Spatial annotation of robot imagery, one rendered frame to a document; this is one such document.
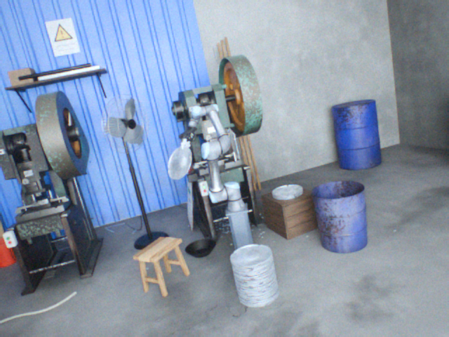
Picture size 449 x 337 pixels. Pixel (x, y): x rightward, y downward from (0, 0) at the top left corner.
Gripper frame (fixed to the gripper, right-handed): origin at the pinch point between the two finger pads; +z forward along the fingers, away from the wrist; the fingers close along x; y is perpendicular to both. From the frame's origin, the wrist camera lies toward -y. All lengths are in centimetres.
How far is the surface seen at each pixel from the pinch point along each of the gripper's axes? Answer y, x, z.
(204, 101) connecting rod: -22, 24, -69
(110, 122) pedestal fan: -83, -26, -19
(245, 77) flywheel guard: 22, 23, -88
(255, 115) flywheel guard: 23, 51, -64
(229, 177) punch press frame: -8, 76, -10
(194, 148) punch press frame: -54, 60, -37
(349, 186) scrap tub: 104, 101, -15
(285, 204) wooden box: 54, 88, 10
